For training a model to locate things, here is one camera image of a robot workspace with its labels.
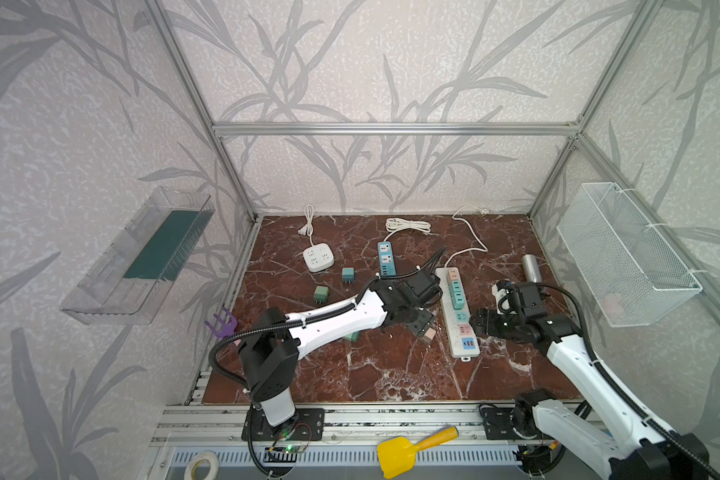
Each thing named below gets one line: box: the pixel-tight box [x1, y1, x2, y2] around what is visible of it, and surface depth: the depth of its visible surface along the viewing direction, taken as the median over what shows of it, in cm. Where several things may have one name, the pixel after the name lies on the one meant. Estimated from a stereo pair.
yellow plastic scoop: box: [377, 426, 460, 479], surface depth 72 cm
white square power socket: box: [303, 243, 335, 273], surface depth 107 cm
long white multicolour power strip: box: [435, 267, 481, 362], surface depth 90 cm
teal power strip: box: [378, 241, 397, 277], surface depth 107 cm
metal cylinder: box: [522, 254, 542, 283], surface depth 104 cm
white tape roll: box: [184, 450, 220, 480], surface depth 70 cm
